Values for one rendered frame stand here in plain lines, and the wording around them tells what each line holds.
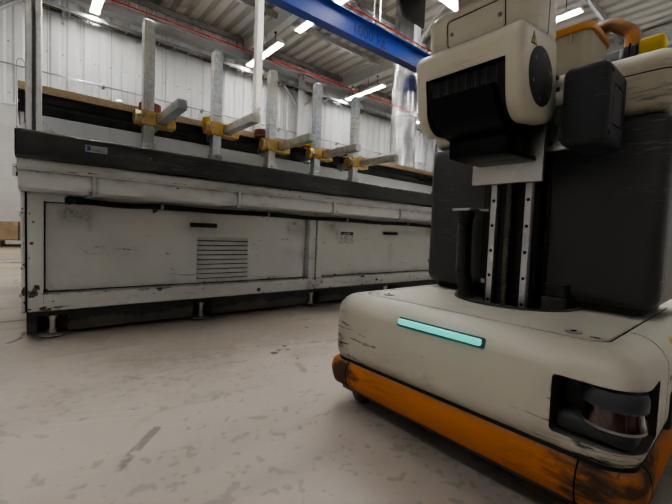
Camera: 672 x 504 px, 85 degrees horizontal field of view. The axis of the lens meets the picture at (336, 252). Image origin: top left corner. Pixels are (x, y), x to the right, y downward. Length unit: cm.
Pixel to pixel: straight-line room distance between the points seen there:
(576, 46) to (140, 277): 166
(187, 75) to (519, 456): 942
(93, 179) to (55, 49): 774
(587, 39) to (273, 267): 156
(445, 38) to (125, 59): 872
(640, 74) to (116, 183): 148
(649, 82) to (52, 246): 181
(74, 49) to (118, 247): 766
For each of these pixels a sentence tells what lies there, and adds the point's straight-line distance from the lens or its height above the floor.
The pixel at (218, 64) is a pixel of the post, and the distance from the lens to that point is 171.
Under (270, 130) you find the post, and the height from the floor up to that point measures 87.
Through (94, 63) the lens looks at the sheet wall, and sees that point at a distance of 923.
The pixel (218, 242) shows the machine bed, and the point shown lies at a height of 36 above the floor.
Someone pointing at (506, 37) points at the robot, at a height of 77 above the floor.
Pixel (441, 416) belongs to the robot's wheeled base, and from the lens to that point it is 78.
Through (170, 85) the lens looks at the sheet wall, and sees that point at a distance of 944.
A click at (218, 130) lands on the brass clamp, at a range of 162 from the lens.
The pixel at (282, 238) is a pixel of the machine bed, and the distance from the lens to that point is 202.
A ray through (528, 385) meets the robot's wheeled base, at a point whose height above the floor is 20.
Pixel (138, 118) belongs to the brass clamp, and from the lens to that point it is 154.
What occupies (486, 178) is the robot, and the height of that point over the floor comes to 57.
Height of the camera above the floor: 43
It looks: 3 degrees down
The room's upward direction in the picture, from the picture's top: 2 degrees clockwise
